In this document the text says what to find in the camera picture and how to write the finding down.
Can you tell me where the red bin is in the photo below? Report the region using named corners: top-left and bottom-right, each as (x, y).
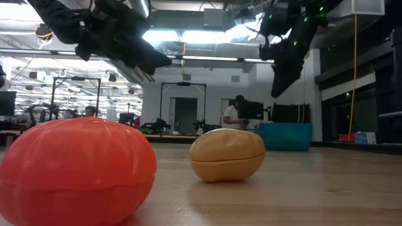
top-left (338, 133), bottom-right (357, 143)

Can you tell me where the yellow hanging cord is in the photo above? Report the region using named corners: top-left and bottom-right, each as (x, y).
top-left (347, 12), bottom-right (359, 142)

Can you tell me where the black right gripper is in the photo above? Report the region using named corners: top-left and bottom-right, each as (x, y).
top-left (259, 39), bottom-right (312, 99)

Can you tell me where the tan toy potato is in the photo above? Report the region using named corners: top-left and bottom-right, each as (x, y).
top-left (189, 127), bottom-right (266, 184)

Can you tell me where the person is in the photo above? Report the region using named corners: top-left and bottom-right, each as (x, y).
top-left (83, 105), bottom-right (98, 118)
top-left (222, 94), bottom-right (249, 130)

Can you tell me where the black monitor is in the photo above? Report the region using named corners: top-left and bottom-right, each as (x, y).
top-left (0, 90), bottom-right (17, 117)
top-left (237, 100), bottom-right (265, 121)

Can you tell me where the black panel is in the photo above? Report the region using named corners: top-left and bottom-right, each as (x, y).
top-left (270, 102), bottom-right (312, 124)

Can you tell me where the grey ceiling duct box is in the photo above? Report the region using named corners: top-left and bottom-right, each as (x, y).
top-left (202, 8), bottom-right (225, 28)

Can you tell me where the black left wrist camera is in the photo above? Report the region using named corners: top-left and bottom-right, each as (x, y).
top-left (93, 0), bottom-right (152, 34)

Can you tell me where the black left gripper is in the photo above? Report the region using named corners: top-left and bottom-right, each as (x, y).
top-left (74, 18), bottom-right (173, 76)

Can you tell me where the blue box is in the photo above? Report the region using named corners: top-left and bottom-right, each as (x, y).
top-left (354, 131), bottom-right (377, 145)

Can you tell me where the background wooden table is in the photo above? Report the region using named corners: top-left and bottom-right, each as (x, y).
top-left (139, 134), bottom-right (202, 144)

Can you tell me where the black gantry frame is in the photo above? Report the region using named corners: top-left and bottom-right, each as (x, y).
top-left (159, 82), bottom-right (207, 136)
top-left (49, 76), bottom-right (102, 121)

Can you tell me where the green bin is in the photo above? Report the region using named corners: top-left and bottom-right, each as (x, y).
top-left (136, 126), bottom-right (155, 136)

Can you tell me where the orange toy pumpkin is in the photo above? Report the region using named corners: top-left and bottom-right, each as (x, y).
top-left (0, 117), bottom-right (158, 226)

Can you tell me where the teal plastic tupperware container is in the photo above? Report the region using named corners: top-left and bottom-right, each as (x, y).
top-left (254, 122), bottom-right (313, 153)

